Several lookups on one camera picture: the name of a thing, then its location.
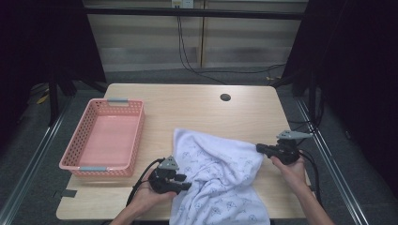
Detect black metal stand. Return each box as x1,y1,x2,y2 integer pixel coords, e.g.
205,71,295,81
271,69,317,123
46,71,107,128

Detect pink perforated plastic basket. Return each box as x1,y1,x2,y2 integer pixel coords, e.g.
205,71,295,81
58,97,145,178

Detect thin black floor cables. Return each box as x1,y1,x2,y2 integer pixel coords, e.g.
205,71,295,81
286,118,317,134

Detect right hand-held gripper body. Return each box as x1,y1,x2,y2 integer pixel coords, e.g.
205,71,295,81
271,129,314,166

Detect black horizontal bar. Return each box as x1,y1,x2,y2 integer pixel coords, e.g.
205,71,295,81
84,7,309,22

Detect person's left hand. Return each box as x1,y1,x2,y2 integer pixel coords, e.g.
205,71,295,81
130,181,177,217

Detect person's right hand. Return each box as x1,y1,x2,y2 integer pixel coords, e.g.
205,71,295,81
270,157,309,192

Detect black hanging wall cable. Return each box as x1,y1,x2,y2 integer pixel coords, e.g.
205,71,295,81
176,15,228,85

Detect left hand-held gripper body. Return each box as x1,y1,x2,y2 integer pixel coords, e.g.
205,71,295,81
147,155,180,195

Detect left hand-held gripper cable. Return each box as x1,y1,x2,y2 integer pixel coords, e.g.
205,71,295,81
125,157,166,208

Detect metal floor rail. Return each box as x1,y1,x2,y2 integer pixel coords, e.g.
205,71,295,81
294,97,370,225
0,93,76,225

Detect black curtain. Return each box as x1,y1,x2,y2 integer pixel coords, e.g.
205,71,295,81
281,0,398,198
0,0,107,151

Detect right hand-held gripper cable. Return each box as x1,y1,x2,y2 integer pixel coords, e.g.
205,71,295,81
298,149,323,207

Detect hand-held gripper cable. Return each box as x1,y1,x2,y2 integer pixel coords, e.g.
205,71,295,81
298,149,323,207
125,157,166,208

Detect white power outlet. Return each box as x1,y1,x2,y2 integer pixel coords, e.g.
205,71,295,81
171,0,195,9

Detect white printed towel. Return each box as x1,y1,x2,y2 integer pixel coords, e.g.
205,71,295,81
168,127,272,225

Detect dark tape piece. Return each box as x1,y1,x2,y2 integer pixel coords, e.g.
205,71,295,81
53,188,78,199

